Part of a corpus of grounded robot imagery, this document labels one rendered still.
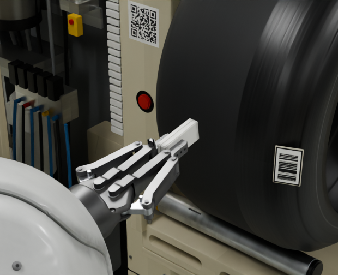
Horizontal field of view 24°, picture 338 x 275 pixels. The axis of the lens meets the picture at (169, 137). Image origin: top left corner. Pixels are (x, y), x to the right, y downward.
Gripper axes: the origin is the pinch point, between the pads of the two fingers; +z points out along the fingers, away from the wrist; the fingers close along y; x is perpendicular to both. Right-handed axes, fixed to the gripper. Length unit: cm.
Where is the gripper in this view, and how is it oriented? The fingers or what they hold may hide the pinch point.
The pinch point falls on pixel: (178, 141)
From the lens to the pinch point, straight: 106.8
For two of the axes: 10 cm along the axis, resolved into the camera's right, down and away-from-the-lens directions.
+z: 6.4, -5.0, 5.9
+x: 0.9, 8.1, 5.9
